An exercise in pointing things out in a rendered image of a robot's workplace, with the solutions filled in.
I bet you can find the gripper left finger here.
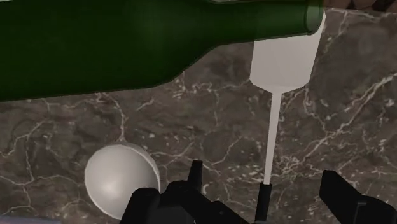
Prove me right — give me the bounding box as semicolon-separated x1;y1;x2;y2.
120;160;249;224

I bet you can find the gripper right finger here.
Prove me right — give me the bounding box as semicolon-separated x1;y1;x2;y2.
319;169;397;224

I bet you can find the white spatula with black handle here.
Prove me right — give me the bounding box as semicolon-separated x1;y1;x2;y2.
249;9;327;224

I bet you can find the white round bowl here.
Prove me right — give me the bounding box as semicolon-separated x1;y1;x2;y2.
83;141;162;220

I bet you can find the dark green glass bottle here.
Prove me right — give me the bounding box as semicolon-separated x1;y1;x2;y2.
0;0;325;103

